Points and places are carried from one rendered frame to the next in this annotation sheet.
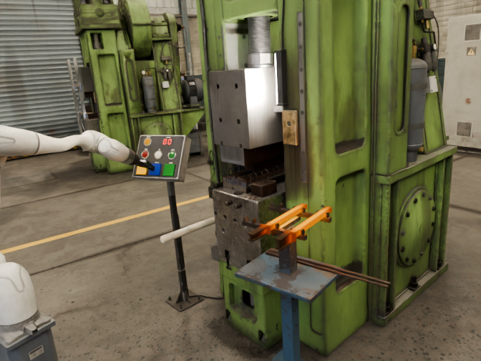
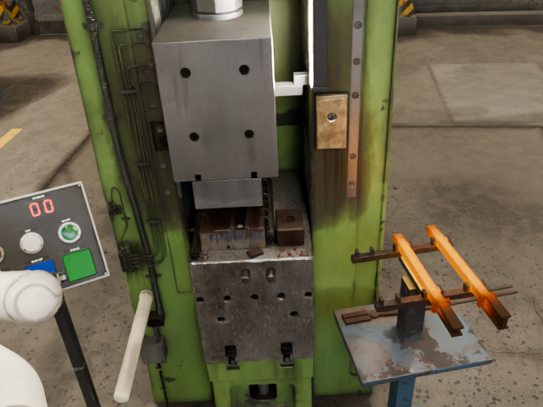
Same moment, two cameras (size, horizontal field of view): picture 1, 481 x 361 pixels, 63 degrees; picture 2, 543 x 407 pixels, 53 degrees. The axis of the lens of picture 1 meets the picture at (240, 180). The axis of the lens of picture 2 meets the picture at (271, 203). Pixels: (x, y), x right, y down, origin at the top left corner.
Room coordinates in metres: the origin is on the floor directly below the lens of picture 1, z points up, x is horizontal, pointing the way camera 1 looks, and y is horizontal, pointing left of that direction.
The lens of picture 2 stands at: (1.12, 0.97, 1.94)
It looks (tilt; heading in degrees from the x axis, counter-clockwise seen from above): 33 degrees down; 311
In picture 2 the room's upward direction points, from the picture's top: 3 degrees counter-clockwise
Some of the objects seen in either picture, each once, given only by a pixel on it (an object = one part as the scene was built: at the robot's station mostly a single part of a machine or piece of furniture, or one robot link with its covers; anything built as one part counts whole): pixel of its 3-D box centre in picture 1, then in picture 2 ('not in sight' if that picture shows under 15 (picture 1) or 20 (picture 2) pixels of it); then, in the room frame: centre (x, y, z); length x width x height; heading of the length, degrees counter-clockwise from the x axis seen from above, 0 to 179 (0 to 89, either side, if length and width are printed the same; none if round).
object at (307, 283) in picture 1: (288, 271); (408, 335); (1.60, -0.19, 0.67); 0.40 x 0.30 x 0.02; 50
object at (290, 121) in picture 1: (290, 127); (331, 122); (1.95, -0.27, 1.27); 0.09 x 0.02 x 0.17; 41
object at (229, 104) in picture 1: (262, 104); (237, 86); (2.21, -0.15, 1.37); 0.42 x 0.39 x 0.40; 131
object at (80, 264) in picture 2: (169, 170); (79, 265); (2.32, 0.43, 1.01); 0.07 x 0.05 x 0.07; 66
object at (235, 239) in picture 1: (270, 218); (255, 260); (2.20, -0.17, 0.69); 0.56 x 0.38 x 0.45; 131
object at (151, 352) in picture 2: (219, 253); (153, 349); (2.45, 0.18, 0.36); 0.09 x 0.07 x 0.12; 41
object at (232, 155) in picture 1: (259, 147); (230, 160); (2.24, -0.12, 1.12); 0.42 x 0.20 x 0.10; 131
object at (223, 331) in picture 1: (239, 331); not in sight; (2.07, 0.07, 0.01); 0.58 x 0.39 x 0.01; 41
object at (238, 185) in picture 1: (260, 175); (234, 201); (2.24, -0.12, 0.96); 0.42 x 0.20 x 0.09; 131
